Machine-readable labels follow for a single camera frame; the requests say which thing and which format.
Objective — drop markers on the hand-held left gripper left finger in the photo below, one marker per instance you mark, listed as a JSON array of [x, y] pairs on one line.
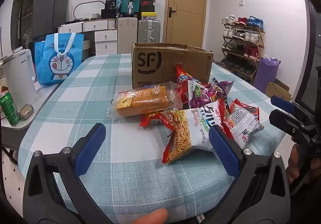
[[90, 146]]

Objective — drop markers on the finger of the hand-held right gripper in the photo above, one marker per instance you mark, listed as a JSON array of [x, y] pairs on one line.
[[282, 103], [286, 122]]

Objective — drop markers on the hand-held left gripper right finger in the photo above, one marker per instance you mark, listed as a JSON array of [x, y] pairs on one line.
[[223, 151]]

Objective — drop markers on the red white snack packet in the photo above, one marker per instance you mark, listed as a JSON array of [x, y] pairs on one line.
[[240, 123]]

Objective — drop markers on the white noodle snack packet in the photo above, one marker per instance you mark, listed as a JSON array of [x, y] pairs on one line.
[[190, 128]]

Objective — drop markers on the purple grape candy packet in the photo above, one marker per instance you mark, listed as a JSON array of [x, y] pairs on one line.
[[200, 96]]

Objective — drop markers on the yellow cake packet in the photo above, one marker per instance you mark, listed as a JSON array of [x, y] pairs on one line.
[[143, 101]]

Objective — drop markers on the red puffed snack packet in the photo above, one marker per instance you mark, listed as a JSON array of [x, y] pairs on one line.
[[183, 83]]

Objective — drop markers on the brown cardboard box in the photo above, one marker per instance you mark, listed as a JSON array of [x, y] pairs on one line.
[[150, 63]]

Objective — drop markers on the person's right hand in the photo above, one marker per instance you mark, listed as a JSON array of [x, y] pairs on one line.
[[293, 163]]

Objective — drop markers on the person's left hand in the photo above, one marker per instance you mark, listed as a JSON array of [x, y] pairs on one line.
[[150, 217]]

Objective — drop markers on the open cardboard floor box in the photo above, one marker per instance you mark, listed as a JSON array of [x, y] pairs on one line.
[[278, 91]]

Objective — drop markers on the purple bag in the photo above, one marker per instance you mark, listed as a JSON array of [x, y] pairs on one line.
[[265, 76]]

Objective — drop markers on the rows of assorted shoes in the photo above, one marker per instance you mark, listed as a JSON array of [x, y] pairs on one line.
[[250, 52]]

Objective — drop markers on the white side table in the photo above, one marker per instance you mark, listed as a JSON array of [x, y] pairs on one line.
[[42, 103]]

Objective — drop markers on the beige earbuds case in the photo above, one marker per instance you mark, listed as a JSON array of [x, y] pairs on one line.
[[25, 112]]

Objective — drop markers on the wooden shoe rack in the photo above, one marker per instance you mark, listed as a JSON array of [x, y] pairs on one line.
[[248, 28]]

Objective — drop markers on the blue cartoon tote bag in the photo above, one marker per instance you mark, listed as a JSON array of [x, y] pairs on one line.
[[60, 63]]

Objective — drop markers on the green drink can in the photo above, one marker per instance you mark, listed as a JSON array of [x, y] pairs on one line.
[[8, 111]]

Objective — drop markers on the woven laundry basket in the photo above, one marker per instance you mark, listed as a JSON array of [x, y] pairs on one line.
[[89, 47]]

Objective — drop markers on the white electric kettle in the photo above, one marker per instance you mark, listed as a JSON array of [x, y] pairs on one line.
[[20, 76]]

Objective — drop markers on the white drawer cabinet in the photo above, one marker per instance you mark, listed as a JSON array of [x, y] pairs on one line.
[[105, 35]]

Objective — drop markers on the beige suitcase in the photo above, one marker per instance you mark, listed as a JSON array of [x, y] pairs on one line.
[[128, 35]]

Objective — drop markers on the silver suitcase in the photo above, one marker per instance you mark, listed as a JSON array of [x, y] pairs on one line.
[[149, 30]]

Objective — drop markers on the small white basket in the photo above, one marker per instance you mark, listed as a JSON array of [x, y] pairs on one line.
[[95, 16]]

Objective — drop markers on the wooden door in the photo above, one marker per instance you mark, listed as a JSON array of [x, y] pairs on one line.
[[185, 13]]

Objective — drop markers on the black storage box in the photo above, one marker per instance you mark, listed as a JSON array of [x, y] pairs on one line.
[[109, 14]]

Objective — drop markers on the oval mirror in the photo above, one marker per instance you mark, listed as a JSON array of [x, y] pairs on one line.
[[87, 10]]

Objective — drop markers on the grey refrigerator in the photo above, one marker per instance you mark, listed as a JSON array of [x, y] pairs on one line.
[[50, 13]]

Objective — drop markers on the yellow black shoe box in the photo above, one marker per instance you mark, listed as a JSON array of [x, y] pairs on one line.
[[149, 15]]

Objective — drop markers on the blue plastic bag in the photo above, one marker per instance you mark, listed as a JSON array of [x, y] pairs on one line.
[[118, 4]]

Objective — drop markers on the black red-logo shoe box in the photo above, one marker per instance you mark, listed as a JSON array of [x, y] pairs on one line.
[[147, 3]]

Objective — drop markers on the dark glass cabinet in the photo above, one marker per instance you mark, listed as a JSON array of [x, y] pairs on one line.
[[25, 0]]

